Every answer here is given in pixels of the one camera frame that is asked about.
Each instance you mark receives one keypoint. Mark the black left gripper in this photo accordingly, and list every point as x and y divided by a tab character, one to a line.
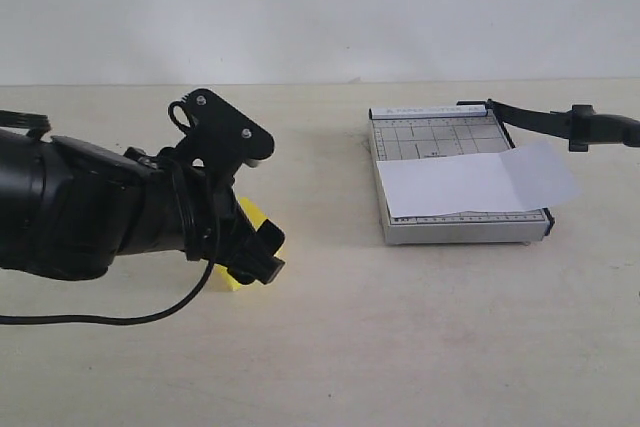
174	214

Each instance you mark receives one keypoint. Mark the yellow foam cube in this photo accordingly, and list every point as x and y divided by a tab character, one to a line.
250	249

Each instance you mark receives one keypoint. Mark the white paper sheet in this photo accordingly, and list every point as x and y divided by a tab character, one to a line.
523	179

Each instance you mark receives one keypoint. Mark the black cutter blade handle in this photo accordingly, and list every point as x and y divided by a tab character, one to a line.
581	126

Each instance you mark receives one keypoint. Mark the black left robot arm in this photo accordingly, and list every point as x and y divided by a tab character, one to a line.
69	208

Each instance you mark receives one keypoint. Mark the grey paper cutter base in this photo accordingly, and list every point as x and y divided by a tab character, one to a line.
467	127

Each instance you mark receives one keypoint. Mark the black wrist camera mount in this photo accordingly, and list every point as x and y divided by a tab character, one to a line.
217	134

